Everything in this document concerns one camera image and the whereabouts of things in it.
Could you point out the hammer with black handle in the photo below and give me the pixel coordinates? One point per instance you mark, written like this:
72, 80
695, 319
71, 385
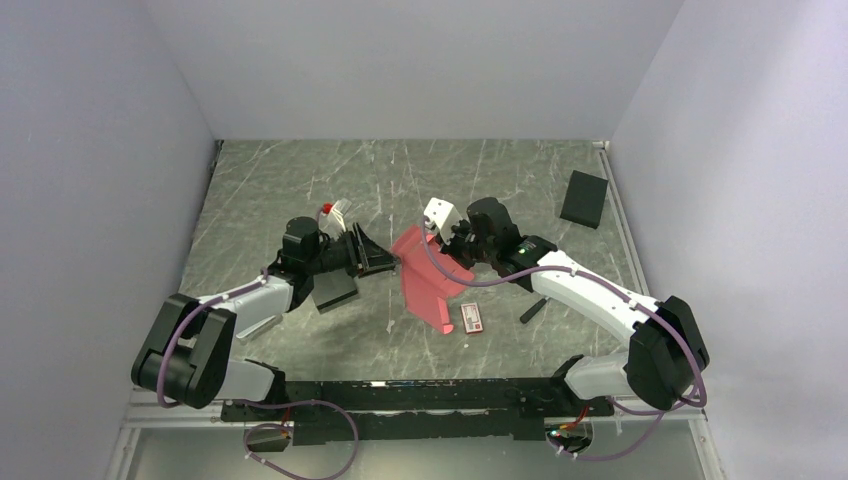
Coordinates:
531, 312

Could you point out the black box near left arm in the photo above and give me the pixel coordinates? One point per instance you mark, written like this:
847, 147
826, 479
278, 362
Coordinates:
332, 290

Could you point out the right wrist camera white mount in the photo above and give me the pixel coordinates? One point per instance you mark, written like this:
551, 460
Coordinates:
441, 217

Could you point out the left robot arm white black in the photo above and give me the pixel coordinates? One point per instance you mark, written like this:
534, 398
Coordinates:
186, 359

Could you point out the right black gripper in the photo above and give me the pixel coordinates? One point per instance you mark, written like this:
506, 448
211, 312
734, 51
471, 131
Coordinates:
450, 249

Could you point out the small red white box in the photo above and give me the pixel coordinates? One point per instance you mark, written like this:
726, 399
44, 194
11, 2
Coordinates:
471, 318

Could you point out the aluminium frame rail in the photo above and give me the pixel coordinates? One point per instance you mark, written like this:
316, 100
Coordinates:
143, 411

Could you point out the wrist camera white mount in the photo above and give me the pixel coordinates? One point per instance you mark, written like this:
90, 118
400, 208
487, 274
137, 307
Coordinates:
441, 217
331, 217

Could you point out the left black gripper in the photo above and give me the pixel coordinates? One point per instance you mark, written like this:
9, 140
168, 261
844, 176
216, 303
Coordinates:
365, 256

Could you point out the black box near right wall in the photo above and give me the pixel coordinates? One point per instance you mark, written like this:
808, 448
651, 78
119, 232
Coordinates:
584, 199

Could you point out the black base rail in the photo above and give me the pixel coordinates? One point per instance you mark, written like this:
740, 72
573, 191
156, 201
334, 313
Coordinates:
522, 409

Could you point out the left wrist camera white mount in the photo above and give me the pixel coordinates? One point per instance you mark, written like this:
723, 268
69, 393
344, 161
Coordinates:
331, 217

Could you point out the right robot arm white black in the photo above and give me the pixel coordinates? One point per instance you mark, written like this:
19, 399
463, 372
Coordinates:
664, 356

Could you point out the red cardboard paper box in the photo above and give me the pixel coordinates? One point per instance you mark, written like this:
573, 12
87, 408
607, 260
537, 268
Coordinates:
425, 288

